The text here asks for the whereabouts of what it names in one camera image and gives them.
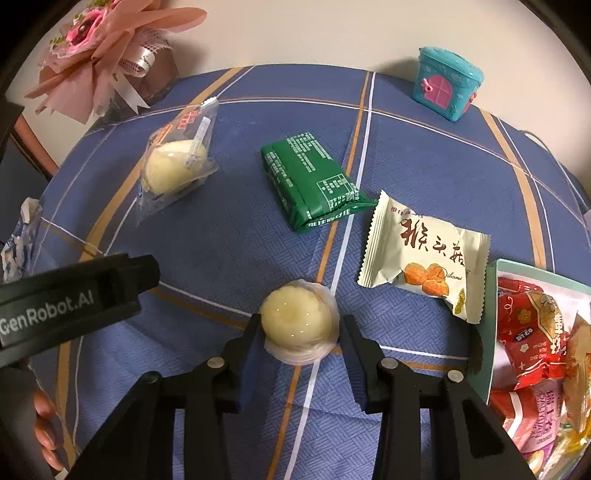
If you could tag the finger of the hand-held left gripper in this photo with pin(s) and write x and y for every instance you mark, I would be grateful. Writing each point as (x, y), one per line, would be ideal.
(134, 277)

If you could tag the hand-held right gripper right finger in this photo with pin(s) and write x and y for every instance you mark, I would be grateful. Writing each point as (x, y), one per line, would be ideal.
(351, 350)

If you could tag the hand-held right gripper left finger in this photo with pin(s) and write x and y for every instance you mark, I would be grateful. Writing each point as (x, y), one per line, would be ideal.
(251, 350)

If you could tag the pale yellow jelly cup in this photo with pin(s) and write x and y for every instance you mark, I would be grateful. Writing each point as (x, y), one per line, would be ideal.
(298, 318)

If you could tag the white box with mint rim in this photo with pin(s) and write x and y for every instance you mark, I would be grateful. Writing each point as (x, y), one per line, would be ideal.
(488, 341)

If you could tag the dark red snack packet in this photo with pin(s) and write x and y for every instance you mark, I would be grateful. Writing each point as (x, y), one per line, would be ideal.
(517, 284)

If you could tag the red patterned snack packet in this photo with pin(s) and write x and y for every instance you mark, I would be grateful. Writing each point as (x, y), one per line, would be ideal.
(531, 341)

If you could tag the pink cake roll packet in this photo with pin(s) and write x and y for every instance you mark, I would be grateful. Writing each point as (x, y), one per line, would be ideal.
(535, 415)

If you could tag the orange yellow snack packet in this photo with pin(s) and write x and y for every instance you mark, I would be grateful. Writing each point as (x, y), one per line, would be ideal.
(579, 369)

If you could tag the yellow translucent snack packet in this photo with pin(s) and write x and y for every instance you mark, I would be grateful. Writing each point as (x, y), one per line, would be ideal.
(568, 452)

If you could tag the person's left hand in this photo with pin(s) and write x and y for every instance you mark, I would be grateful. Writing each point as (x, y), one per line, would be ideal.
(46, 429)

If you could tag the blue and white packet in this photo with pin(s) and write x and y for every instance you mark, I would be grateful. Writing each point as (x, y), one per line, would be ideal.
(18, 240)

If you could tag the blue plaid tablecloth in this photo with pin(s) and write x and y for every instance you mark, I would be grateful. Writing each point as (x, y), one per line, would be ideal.
(231, 230)

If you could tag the clear-wrapped white pastry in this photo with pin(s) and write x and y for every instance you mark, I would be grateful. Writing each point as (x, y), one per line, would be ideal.
(173, 161)

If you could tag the cream snack packet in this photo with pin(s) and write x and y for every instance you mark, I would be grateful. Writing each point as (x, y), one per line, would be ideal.
(415, 244)

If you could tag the dark green snack packet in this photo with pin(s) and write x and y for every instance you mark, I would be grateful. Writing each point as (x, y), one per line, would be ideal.
(304, 180)

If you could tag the brown box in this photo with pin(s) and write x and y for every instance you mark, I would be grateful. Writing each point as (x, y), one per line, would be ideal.
(159, 69)

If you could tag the pink flower bouquet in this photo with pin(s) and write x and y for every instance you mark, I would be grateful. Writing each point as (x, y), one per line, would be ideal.
(92, 46)

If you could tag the teal toy house box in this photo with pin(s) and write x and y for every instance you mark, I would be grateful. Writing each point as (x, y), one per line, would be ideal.
(443, 87)

